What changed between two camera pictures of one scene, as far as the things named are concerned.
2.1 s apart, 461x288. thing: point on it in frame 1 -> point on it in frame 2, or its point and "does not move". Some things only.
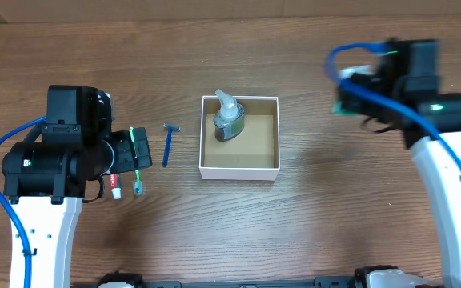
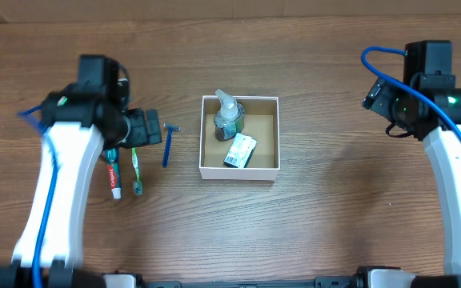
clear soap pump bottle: [229, 120] does not move
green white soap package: [338, 110] -> [240, 150]
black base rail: [330, 282] does not move
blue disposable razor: [170, 128] does not move
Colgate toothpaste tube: [115, 186] does not move
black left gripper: [127, 161] -> [142, 134]
